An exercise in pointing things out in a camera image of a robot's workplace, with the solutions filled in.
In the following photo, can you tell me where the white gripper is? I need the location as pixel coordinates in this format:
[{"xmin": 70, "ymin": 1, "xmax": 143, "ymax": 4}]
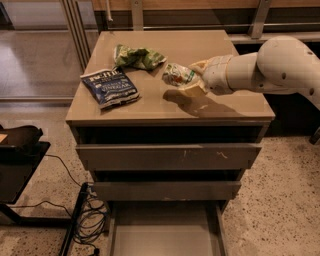
[{"xmin": 178, "ymin": 55, "xmax": 233, "ymax": 97}]

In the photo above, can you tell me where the green crumpled chip bag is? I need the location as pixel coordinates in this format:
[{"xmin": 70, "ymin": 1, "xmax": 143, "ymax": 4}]
[{"xmin": 113, "ymin": 44, "xmax": 166, "ymax": 71}]

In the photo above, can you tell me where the grey drawer cabinet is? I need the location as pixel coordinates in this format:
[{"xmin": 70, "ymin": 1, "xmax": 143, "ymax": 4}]
[{"xmin": 65, "ymin": 30, "xmax": 276, "ymax": 204}]

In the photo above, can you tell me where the grey middle drawer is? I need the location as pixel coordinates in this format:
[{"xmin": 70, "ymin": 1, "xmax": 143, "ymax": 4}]
[{"xmin": 93, "ymin": 181, "xmax": 241, "ymax": 201}]

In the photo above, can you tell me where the grey top drawer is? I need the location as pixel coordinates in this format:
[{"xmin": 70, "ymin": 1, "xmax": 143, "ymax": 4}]
[{"xmin": 76, "ymin": 143, "xmax": 261, "ymax": 171}]

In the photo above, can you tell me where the black side table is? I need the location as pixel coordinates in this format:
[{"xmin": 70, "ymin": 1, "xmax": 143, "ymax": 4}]
[{"xmin": 0, "ymin": 125, "xmax": 88, "ymax": 256}]

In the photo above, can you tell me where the grey bottom drawer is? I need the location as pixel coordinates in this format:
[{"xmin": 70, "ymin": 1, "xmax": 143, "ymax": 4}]
[{"xmin": 106, "ymin": 201, "xmax": 228, "ymax": 256}]

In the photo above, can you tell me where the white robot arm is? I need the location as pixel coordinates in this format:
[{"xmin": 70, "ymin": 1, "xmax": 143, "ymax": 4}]
[{"xmin": 178, "ymin": 36, "xmax": 320, "ymax": 109}]

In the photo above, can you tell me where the metal railing frame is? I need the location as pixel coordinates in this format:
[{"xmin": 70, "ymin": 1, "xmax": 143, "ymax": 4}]
[{"xmin": 57, "ymin": 0, "xmax": 320, "ymax": 67}]

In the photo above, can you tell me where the black cable bundle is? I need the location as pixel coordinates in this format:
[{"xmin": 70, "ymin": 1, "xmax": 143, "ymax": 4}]
[{"xmin": 6, "ymin": 153, "xmax": 111, "ymax": 256}]

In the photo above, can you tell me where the grey drawer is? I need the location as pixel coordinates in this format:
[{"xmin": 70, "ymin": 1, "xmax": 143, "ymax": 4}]
[
  {"xmin": 76, "ymin": 143, "xmax": 261, "ymax": 171},
  {"xmin": 106, "ymin": 201, "xmax": 228, "ymax": 256},
  {"xmin": 93, "ymin": 181, "xmax": 241, "ymax": 201}
]

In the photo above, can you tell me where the blue vinegar chip bag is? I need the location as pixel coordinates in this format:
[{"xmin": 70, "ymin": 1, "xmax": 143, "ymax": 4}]
[{"xmin": 80, "ymin": 68, "xmax": 140, "ymax": 109}]

